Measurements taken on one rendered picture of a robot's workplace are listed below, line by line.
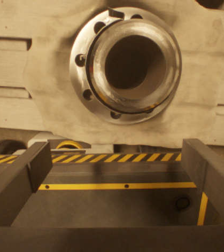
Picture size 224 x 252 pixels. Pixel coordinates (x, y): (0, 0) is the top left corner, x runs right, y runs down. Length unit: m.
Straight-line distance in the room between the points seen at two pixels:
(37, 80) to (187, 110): 0.40
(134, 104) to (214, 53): 0.31
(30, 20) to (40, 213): 0.45
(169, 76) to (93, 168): 0.21
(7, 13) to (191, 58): 0.46
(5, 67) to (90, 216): 0.43
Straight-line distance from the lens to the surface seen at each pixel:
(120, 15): 0.29
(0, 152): 0.64
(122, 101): 0.23
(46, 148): 0.16
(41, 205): 0.43
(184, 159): 0.17
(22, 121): 0.56
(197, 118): 0.52
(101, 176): 0.36
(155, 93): 0.23
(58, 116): 0.49
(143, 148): 0.54
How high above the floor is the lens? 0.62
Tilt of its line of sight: 73 degrees down
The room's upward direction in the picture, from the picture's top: 177 degrees counter-clockwise
